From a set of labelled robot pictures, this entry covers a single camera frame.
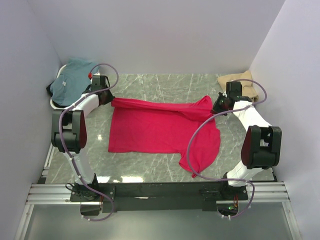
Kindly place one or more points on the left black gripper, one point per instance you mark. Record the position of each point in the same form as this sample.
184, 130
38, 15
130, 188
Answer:
107, 97

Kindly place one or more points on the teal blue t shirt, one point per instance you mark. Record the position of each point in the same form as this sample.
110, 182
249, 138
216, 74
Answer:
77, 70

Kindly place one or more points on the white laundry basket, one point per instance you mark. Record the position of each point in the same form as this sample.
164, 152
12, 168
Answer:
61, 97

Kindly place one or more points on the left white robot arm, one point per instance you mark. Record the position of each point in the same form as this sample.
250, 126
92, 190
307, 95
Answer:
68, 128

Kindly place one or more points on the beige folded t shirt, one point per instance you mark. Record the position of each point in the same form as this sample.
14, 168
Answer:
248, 89

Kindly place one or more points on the aluminium frame rail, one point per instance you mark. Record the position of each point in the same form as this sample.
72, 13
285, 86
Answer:
57, 194

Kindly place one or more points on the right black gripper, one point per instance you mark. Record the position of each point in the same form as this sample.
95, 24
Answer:
217, 107

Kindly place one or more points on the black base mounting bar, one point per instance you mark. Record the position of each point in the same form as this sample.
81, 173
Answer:
144, 196

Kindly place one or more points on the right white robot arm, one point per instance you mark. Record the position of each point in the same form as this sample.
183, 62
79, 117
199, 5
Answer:
261, 147

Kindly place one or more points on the red t shirt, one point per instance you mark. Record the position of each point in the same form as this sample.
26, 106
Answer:
166, 128

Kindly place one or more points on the black garment in basket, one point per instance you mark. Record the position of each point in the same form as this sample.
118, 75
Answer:
48, 90

